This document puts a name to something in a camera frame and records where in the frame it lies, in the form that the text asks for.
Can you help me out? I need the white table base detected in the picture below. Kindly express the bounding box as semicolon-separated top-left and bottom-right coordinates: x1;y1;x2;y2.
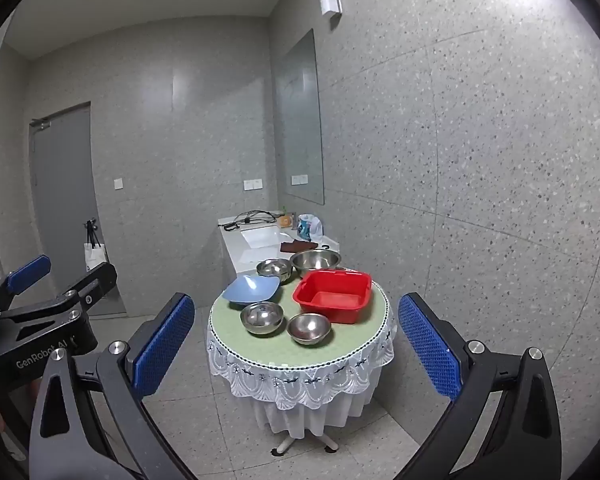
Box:
272;427;338;456

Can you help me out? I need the white sink counter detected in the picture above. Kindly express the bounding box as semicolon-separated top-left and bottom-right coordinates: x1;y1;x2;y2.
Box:
218;211;342;295

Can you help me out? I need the small steel bowl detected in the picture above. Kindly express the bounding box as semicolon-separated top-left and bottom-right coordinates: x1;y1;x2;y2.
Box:
256;258;294;283
239;302;285;336
286;312;331;346

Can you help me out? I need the blue square plate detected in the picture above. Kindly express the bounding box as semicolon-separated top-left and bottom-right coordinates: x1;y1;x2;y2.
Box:
221;274;282;309

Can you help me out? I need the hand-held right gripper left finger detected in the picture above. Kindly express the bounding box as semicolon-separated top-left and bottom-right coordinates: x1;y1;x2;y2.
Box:
27;292;198;480

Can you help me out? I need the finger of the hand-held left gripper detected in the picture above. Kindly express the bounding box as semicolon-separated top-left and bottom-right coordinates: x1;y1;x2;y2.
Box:
0;261;119;327
0;255;51;324

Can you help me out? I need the white pleated table skirt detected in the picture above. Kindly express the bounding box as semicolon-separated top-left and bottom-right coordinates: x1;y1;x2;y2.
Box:
252;360;383;438

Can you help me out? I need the grey door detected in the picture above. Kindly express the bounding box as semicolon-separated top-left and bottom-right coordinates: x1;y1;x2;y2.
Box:
28;102;128;318

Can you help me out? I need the white tote bag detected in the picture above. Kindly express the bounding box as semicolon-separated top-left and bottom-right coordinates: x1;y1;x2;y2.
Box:
84;242;108;273

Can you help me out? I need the red plastic basin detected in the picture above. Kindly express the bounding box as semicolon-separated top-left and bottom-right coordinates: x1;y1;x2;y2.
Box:
292;269;373;325

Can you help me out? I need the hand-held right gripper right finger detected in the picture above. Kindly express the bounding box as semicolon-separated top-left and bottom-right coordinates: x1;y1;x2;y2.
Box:
397;292;563;480

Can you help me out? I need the white plastic bag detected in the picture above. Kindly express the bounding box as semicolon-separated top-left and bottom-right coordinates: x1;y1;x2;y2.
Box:
297;213;325;241

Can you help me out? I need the wall mirror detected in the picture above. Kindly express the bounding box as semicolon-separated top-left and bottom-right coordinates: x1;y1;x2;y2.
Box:
274;28;326;206

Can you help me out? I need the black cable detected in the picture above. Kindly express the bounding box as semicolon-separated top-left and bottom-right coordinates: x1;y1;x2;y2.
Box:
223;210;281;231

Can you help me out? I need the round table with green cloth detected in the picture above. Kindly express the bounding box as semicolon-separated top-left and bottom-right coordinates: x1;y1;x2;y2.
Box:
206;267;397;411

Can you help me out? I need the large steel bowl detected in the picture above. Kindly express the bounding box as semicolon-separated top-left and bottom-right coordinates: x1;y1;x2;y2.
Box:
289;248;342;273

